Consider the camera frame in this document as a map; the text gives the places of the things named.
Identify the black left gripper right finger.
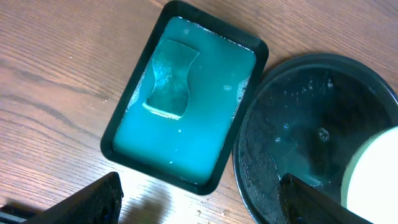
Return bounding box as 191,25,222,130
279,173,370,224

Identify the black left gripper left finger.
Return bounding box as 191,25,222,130
23,172,124,224

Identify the mint green plate front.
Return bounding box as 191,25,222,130
341,127,397,223

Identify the green yellow sponge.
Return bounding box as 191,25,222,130
142,39,199,119

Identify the round black serving tray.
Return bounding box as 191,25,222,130
233,54,397,223

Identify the black rectangular water tray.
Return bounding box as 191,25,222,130
100,1,269,195

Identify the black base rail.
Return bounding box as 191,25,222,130
1,205,37,224

